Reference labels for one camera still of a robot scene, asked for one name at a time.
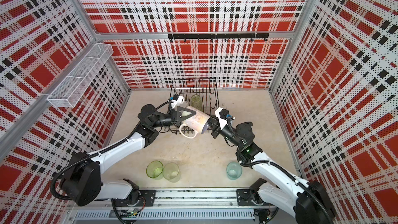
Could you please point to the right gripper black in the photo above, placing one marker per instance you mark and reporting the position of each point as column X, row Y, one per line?
column 215, row 130

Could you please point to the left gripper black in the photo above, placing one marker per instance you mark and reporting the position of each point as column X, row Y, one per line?
column 176, row 116

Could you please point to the pink mug purple inside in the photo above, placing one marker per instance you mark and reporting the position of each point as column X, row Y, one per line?
column 200, row 124

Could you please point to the green patterned glass cup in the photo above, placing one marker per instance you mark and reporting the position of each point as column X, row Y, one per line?
column 196, row 102

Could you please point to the black wire dish rack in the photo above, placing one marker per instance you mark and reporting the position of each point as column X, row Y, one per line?
column 201, row 93

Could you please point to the teal textured glass cup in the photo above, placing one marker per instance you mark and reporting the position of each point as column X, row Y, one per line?
column 234, row 170

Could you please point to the white mug red inside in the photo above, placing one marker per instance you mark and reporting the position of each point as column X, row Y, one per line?
column 185, row 104

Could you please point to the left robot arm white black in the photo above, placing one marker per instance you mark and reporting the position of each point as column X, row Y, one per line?
column 81, row 181

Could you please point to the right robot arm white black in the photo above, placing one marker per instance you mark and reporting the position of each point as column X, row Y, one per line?
column 307, row 201

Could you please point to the pale green glass cup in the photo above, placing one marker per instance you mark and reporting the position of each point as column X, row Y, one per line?
column 171, row 172

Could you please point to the green glass cup leftmost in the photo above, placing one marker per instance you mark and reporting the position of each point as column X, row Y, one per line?
column 155, row 169

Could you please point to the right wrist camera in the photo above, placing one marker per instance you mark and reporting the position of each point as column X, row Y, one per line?
column 222, row 115

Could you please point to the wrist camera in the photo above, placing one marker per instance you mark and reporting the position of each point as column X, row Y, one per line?
column 176, row 100
column 222, row 115

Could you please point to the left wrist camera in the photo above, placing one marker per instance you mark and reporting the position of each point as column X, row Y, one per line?
column 176, row 100

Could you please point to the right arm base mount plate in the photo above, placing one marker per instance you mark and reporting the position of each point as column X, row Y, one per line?
column 248, row 197

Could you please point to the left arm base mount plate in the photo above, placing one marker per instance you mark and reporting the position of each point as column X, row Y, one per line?
column 146, row 197

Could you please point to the black wall hook rail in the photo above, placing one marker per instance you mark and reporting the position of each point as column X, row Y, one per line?
column 219, row 36

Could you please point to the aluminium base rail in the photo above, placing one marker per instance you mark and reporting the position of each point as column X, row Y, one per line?
column 178, row 204

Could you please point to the white mesh wall basket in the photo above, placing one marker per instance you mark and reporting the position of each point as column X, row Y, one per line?
column 69, row 92

